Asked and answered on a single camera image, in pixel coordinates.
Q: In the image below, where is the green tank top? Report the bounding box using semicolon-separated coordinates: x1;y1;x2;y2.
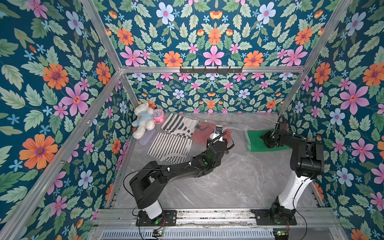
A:
246;128;291;153

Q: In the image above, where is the clear plastic vacuum bag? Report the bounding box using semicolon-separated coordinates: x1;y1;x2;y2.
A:
160;112;271;164

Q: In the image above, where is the red tank top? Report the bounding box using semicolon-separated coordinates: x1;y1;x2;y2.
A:
191;122;216;145

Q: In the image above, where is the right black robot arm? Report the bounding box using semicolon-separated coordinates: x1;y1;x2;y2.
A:
261;121;325;221

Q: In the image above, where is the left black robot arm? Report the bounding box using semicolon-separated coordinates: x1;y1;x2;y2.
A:
129;131;235;221

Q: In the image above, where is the lower striped shirt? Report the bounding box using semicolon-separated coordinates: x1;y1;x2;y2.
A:
148;133;193;164

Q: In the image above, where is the striped shirt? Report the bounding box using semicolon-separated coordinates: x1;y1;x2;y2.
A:
148;133;193;164
161;113;199;138

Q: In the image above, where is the upper striped shirt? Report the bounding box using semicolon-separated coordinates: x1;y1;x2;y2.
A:
161;113;199;138

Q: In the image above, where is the pink alarm clock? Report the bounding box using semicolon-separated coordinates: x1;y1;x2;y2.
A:
153;109;165;125

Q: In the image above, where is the lilac pouch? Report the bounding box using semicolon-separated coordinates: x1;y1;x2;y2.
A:
139;129;157;146

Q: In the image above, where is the white teddy bear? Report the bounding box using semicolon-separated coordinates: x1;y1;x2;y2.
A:
132;103;155;140

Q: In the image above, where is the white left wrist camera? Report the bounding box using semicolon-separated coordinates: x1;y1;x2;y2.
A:
210;125;223;140

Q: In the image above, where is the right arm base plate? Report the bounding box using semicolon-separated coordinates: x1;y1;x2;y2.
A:
251;209;297;226

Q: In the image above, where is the black wall hook rail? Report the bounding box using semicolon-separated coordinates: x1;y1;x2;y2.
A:
179;66;243;75

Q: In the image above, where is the aluminium front rail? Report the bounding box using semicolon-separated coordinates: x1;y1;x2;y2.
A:
93;208;342;228

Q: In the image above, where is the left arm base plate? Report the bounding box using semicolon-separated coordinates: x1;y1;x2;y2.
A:
136;210;178;227

